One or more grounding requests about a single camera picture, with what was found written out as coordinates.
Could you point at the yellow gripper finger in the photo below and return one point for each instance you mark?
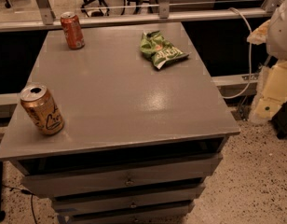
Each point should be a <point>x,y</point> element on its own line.
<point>259,35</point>
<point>271,93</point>

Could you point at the green jalapeno chip bag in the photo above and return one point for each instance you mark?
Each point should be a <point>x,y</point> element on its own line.
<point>160,51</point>

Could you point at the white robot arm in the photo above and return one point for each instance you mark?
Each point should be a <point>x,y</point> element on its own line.
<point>276,45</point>

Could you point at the red coke can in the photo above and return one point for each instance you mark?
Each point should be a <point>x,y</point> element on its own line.
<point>72,30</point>

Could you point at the gold LaCroix can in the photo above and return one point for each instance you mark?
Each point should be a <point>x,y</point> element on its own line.
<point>38,102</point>

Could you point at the grey drawer cabinet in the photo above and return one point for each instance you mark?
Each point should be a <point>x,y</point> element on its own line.
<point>137,141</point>

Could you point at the metal railing frame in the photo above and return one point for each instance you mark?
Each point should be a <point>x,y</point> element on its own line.
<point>30,15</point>

